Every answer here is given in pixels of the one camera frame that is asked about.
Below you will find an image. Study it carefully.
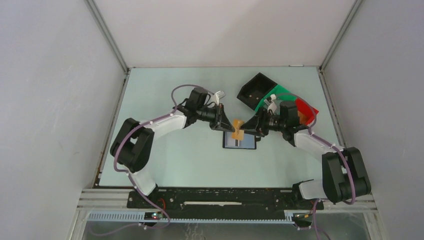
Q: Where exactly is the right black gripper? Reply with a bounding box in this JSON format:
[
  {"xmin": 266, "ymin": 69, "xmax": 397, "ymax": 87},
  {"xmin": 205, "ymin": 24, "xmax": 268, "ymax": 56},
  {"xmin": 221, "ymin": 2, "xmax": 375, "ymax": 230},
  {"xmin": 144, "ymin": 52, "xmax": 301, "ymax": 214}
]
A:
[{"xmin": 240, "ymin": 106, "xmax": 287, "ymax": 138}]

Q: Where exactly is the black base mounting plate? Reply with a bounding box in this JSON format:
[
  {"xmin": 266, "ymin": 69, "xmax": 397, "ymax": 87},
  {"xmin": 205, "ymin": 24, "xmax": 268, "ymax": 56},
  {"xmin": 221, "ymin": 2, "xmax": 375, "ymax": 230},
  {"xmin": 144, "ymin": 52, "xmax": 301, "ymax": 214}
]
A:
[{"xmin": 126, "ymin": 187, "xmax": 314, "ymax": 221}]

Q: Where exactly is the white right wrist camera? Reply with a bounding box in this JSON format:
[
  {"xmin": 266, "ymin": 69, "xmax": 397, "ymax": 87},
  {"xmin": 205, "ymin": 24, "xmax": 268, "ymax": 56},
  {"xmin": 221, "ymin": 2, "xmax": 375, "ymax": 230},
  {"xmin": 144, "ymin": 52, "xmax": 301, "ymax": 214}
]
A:
[{"xmin": 264, "ymin": 94, "xmax": 277, "ymax": 114}]

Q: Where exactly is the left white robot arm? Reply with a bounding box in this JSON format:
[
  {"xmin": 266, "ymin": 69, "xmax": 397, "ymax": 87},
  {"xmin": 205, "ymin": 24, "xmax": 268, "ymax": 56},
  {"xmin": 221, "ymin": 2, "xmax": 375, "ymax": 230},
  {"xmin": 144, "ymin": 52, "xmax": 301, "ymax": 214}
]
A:
[{"xmin": 110, "ymin": 84, "xmax": 235, "ymax": 208}]

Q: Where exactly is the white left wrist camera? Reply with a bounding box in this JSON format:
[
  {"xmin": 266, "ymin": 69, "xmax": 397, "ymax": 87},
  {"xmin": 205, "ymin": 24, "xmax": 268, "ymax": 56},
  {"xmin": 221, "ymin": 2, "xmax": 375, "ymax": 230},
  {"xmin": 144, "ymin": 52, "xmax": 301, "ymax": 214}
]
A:
[{"xmin": 211, "ymin": 90, "xmax": 226, "ymax": 105}]

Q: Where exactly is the red plastic bin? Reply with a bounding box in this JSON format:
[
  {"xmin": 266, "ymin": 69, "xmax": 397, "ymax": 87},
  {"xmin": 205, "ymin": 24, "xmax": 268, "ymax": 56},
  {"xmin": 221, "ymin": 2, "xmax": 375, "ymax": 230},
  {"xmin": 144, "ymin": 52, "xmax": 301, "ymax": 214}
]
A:
[{"xmin": 294, "ymin": 98, "xmax": 319, "ymax": 126}]

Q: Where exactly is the green plastic bin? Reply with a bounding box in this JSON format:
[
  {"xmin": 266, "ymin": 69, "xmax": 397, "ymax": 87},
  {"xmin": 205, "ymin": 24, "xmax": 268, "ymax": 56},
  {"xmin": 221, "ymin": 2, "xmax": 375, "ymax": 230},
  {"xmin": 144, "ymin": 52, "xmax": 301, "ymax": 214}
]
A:
[{"xmin": 254, "ymin": 85, "xmax": 297, "ymax": 114}]

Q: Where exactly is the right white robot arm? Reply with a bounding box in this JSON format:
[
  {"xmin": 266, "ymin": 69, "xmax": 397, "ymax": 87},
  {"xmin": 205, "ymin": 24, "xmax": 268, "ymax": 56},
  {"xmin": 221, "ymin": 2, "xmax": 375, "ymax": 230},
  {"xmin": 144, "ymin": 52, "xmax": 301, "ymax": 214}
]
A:
[{"xmin": 240, "ymin": 101, "xmax": 372, "ymax": 209}]

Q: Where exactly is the black plastic bin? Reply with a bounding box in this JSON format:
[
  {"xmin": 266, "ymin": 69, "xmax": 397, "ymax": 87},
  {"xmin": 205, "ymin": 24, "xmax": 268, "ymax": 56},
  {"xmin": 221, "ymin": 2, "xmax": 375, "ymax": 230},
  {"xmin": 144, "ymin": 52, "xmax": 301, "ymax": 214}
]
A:
[{"xmin": 236, "ymin": 72, "xmax": 278, "ymax": 111}]

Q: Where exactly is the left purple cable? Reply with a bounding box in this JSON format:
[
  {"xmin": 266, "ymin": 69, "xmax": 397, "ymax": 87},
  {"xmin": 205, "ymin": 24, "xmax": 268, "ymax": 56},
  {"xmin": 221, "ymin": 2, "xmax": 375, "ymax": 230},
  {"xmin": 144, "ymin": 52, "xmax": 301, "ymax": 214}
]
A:
[{"xmin": 113, "ymin": 84, "xmax": 213, "ymax": 230}]

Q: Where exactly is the aluminium frame rail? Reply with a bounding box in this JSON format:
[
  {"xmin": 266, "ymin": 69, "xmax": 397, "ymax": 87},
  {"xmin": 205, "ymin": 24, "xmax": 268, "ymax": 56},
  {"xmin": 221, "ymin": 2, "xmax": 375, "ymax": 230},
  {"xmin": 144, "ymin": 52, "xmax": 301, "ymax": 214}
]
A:
[{"xmin": 76, "ymin": 187, "xmax": 379, "ymax": 225}]

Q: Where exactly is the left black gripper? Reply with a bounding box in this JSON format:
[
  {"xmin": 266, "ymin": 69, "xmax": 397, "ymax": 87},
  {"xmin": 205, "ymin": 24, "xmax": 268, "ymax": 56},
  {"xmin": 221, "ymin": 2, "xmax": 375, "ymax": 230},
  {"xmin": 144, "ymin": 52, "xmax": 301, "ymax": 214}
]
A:
[{"xmin": 196, "ymin": 103, "xmax": 235, "ymax": 134}]

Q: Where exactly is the black card holder wallet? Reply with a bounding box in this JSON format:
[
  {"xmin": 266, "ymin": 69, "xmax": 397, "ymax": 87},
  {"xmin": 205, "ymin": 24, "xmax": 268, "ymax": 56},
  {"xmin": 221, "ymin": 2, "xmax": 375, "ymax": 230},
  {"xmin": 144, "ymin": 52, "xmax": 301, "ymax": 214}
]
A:
[{"xmin": 222, "ymin": 132, "xmax": 261, "ymax": 150}]

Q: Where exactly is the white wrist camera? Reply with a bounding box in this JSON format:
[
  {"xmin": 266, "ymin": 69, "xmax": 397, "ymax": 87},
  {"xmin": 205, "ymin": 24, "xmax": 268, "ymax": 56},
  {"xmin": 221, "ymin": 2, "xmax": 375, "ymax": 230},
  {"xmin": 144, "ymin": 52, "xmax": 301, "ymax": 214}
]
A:
[
  {"xmin": 211, "ymin": 90, "xmax": 226, "ymax": 105},
  {"xmin": 264, "ymin": 94, "xmax": 277, "ymax": 114}
]

